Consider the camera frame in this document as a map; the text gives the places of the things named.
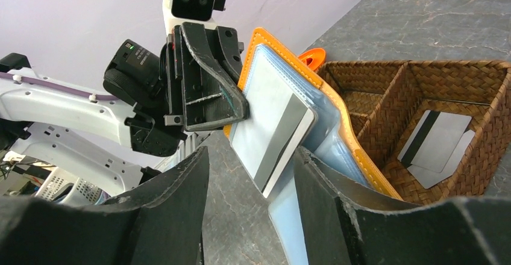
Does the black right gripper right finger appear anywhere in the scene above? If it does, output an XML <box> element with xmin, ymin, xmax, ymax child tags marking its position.
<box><xmin>293</xmin><ymin>147</ymin><xmax>510</xmax><ymax>264</ymax></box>

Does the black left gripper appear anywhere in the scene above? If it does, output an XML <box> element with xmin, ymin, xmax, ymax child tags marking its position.
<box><xmin>165</xmin><ymin>22</ymin><xmax>249</xmax><ymax>131</ymax></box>

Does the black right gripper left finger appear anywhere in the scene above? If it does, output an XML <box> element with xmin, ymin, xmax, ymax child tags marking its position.
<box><xmin>1</xmin><ymin>146</ymin><xmax>210</xmax><ymax>264</ymax></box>

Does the white card with black stripe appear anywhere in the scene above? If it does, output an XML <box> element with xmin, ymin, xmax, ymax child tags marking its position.
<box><xmin>230</xmin><ymin>55</ymin><xmax>316</xmax><ymax>198</ymax></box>

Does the yellow leather card holder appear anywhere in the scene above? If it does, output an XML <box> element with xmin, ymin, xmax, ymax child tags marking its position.
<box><xmin>222</xmin><ymin>26</ymin><xmax>403</xmax><ymax>201</ymax></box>

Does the grey card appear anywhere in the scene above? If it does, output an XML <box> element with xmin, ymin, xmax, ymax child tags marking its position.
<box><xmin>398</xmin><ymin>110</ymin><xmax>472</xmax><ymax>172</ymax></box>

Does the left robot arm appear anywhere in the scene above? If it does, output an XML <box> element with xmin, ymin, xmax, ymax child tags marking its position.
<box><xmin>1</xmin><ymin>22</ymin><xmax>249</xmax><ymax>196</ymax></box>

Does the orange letter shaped block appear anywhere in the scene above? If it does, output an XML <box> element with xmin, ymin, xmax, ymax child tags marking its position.
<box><xmin>298</xmin><ymin>48</ymin><xmax>326</xmax><ymax>71</ymax></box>

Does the brown woven basket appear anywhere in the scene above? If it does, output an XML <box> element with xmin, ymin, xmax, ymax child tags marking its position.
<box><xmin>318</xmin><ymin>60</ymin><xmax>510</xmax><ymax>205</ymax></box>

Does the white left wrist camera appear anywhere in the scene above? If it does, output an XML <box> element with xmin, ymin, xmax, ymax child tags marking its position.
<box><xmin>162</xmin><ymin>0</ymin><xmax>227</xmax><ymax>36</ymax></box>

